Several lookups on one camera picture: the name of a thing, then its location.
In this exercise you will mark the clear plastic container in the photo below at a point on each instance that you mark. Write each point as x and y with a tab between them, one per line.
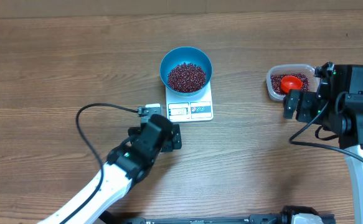
302	71

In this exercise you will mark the white digital kitchen scale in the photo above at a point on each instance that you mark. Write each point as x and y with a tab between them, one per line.
198	107

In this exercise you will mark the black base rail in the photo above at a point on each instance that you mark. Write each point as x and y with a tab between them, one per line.
290	214

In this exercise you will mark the blue bowl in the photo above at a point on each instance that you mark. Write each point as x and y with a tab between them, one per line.
182	55

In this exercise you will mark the red beans in bowl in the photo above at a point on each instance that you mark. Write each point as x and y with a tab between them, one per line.
186	78

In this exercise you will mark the orange measuring scoop blue handle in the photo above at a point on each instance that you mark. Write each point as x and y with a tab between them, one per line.
289	83

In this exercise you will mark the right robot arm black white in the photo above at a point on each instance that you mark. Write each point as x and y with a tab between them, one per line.
336	106

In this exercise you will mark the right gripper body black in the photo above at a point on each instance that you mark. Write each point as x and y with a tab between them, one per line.
292	103

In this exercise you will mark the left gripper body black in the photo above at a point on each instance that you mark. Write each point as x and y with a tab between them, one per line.
170	145

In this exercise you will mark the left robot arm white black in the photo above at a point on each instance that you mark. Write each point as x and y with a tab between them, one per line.
126	165

